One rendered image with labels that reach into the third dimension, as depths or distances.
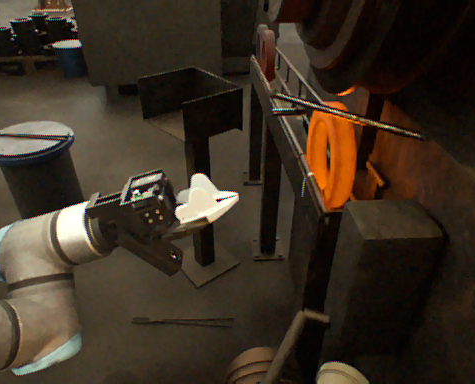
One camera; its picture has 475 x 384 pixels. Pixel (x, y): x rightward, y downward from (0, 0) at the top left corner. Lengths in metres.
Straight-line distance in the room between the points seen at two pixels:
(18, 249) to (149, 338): 0.77
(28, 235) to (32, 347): 0.15
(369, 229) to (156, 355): 0.96
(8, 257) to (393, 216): 0.53
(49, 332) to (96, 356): 0.74
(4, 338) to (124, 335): 0.81
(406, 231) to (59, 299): 0.48
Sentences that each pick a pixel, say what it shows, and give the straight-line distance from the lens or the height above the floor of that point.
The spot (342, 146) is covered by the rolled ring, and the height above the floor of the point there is 0.81.
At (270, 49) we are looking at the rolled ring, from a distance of 1.45.
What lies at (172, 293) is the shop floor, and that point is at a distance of 1.43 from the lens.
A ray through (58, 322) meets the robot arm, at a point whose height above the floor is 0.63.
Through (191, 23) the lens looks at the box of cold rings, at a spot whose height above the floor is 0.54.
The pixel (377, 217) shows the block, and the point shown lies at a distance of 0.48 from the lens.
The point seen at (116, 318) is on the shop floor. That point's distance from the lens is 1.41.
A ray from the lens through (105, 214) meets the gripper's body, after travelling 0.57.
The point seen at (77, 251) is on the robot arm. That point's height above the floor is 0.70.
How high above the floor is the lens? 1.08
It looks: 35 degrees down
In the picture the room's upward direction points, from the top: straight up
